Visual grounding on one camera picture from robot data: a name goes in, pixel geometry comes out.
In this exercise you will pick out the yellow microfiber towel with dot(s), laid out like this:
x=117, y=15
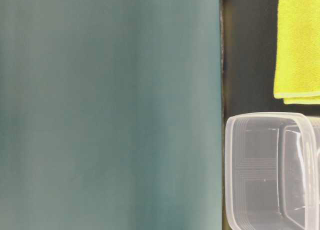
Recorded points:
x=297, y=69

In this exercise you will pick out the clear plastic container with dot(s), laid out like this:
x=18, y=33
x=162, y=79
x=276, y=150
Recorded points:
x=272, y=171

